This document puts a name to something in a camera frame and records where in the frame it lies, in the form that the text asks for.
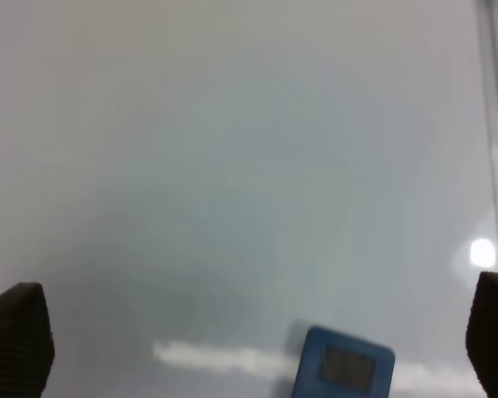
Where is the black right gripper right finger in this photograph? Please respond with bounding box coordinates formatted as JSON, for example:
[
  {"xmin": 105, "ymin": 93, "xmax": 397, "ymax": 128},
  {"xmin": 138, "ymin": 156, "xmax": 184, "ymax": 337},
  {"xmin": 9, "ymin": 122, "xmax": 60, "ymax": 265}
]
[{"xmin": 466, "ymin": 271, "xmax": 498, "ymax": 397}]

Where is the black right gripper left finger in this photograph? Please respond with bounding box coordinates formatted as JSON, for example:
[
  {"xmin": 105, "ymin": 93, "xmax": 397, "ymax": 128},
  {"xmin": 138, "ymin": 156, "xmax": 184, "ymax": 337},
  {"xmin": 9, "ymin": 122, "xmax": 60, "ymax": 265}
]
[{"xmin": 0, "ymin": 282, "xmax": 55, "ymax": 398}]

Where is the blue board eraser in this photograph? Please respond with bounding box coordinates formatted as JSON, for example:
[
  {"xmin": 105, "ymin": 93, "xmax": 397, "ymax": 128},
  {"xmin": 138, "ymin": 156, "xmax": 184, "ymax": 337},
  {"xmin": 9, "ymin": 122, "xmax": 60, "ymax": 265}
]
[{"xmin": 291, "ymin": 326, "xmax": 395, "ymax": 398}]

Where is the white whiteboard aluminium frame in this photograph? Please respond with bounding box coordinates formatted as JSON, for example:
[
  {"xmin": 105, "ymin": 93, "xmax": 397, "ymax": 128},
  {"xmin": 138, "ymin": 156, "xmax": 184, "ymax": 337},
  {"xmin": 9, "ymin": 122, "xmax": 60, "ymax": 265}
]
[{"xmin": 0, "ymin": 1, "xmax": 498, "ymax": 397}]

